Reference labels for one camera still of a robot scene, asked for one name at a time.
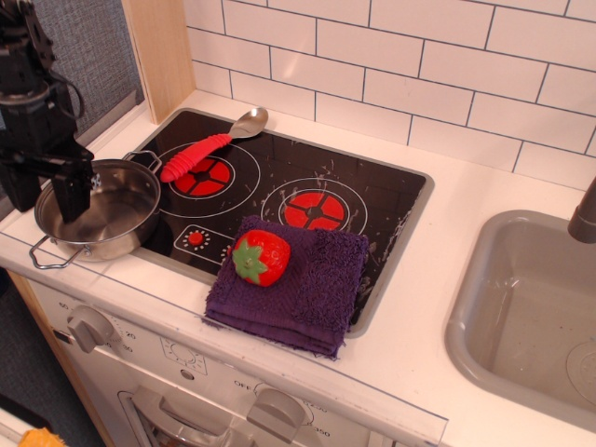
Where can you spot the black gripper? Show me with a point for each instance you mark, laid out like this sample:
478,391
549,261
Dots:
39,138

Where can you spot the stainless steel pot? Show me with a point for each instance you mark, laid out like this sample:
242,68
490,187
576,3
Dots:
123,212

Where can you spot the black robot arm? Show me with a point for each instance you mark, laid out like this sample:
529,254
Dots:
27,57

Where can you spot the grey timer knob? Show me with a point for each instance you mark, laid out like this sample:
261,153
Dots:
89,328

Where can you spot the red plastic strawberry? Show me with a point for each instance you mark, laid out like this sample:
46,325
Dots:
261,257

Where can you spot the black toy stovetop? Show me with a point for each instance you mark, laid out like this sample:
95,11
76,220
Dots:
287,181

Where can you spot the orange object at corner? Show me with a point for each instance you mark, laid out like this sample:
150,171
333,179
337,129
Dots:
40,437

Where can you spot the folded purple towel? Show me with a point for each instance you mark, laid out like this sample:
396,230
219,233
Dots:
309,307

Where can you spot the grey oven knob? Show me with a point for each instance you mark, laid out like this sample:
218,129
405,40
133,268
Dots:
278,414

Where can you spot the grey plastic sink basin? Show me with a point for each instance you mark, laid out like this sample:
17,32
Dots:
523,322

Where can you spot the grey faucet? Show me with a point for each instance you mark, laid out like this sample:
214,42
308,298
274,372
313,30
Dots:
582,225

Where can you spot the wooden side post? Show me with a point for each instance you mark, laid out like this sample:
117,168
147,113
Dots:
161,47

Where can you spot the red handled metal spoon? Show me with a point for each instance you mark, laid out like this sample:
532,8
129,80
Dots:
247,126

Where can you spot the grey oven door handle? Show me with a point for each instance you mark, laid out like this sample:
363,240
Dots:
171,420

